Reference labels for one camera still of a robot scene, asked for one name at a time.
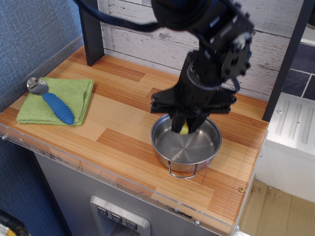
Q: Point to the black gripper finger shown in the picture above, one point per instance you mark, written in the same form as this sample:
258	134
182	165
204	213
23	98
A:
196	121
178	121

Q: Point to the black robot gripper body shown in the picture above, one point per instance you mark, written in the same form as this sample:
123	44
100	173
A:
197	91

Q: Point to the yellow ridged stick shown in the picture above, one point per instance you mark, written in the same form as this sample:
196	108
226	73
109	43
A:
185	128

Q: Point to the stainless steel pot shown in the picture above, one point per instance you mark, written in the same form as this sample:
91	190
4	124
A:
185	154

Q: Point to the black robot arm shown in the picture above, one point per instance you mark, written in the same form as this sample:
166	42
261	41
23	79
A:
223	31

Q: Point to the green folded cloth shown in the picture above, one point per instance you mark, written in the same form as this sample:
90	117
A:
74	93

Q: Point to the white toy sink unit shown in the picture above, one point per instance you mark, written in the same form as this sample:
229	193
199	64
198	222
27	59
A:
287	159

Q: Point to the clear acrylic edge guard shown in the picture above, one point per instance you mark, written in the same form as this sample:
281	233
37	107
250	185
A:
213	199

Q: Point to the silver dispenser button panel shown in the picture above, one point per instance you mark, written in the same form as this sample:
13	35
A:
113	220

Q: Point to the silver toy fridge cabinet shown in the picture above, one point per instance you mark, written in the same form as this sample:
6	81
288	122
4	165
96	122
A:
73	189

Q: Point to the yellow black object corner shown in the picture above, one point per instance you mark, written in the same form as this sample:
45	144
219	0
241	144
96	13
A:
11	226

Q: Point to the black right frame post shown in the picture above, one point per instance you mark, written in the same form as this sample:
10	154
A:
297	34

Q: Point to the black frame post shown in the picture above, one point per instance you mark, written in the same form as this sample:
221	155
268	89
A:
92	36
297	34

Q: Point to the black left frame post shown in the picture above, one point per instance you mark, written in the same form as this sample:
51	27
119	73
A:
92	36

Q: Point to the blue handled metal scoop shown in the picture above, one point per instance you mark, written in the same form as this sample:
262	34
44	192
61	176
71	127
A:
37	86

